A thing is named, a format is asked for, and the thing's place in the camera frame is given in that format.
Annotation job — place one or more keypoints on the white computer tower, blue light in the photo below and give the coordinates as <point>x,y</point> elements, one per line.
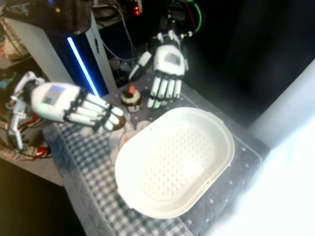
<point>49,56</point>

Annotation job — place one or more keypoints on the toy cupcake with cherry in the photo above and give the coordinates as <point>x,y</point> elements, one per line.
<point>131,99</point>

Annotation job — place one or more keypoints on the black device with red lights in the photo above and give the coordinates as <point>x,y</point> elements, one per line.
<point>135,9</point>

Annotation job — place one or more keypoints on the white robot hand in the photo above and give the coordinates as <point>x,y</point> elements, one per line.
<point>54,100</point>
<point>168,61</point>

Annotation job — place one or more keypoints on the brown round toy food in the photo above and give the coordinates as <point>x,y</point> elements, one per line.
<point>121,122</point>

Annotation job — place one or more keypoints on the white perforated plastic basket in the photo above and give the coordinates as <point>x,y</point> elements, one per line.
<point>177,157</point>

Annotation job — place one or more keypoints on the grey quilt with bear print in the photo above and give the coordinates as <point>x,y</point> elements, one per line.
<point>86,159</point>

